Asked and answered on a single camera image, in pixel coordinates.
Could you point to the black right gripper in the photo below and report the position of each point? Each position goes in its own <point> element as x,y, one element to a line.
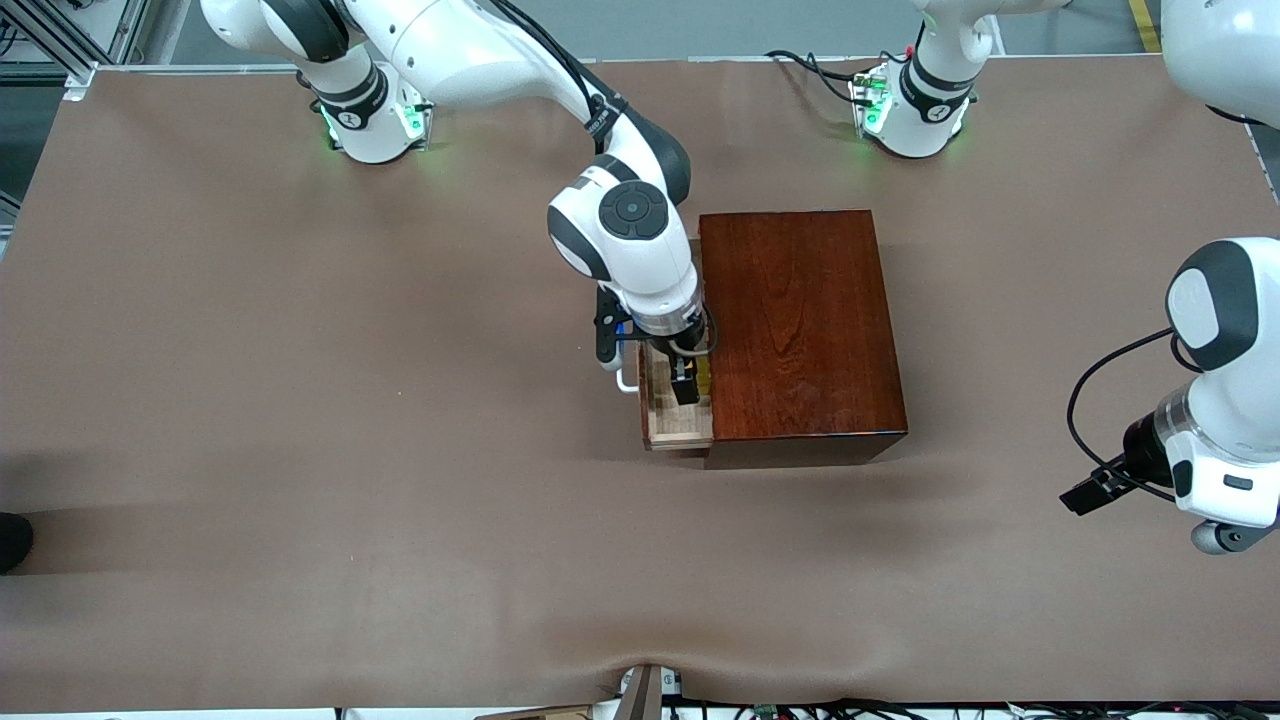
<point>685,362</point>

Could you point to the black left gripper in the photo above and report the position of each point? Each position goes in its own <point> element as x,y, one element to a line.
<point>1139,451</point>

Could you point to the yellow block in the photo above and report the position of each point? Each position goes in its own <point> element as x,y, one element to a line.
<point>704,378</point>

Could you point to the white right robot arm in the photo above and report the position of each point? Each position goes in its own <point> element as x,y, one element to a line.
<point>640,250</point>

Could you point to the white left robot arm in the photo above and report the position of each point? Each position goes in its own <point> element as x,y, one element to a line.
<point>1225,300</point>

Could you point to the dark brown wooden cabinet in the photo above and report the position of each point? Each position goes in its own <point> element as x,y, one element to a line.
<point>810,330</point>

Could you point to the brown paper table cover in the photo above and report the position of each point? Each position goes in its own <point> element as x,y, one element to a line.
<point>350,450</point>

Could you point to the brown cardboard piece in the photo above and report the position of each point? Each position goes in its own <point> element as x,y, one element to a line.
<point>540,714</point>

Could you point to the yellow floor tape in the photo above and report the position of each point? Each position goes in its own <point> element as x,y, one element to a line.
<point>1143,22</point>

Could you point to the black round object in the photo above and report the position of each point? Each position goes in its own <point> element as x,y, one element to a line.
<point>12,542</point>

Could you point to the small metal bracket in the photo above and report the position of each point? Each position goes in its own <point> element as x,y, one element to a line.
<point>672,682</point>

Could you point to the aluminium frame profile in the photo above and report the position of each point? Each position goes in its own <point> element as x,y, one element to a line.
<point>125,25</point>

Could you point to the aluminium table edge rail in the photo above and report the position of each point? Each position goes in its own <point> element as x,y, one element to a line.
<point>80,85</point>

